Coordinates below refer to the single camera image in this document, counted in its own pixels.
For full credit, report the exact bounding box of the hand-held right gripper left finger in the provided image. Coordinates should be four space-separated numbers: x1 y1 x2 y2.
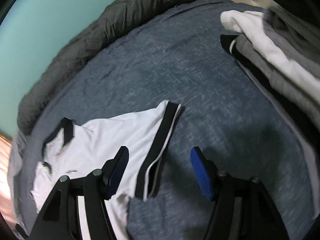
29 146 130 240

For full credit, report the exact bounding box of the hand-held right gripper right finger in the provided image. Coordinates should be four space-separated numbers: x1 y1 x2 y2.
190 147 290 240

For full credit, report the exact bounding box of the white shirt with black trim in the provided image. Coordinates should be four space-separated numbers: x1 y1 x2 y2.
30 100 182 240

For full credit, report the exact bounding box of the stack of folded clothes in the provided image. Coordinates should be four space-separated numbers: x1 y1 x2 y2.
219 0 320 170

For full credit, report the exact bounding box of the light grey blanket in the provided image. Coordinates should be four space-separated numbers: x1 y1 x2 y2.
7 133 33 233

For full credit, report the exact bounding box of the pink curtain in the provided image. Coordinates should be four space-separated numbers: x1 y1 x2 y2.
0 127 15 220

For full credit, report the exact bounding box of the dark grey rolled duvet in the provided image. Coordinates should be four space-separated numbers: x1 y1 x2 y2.
17 0 203 135

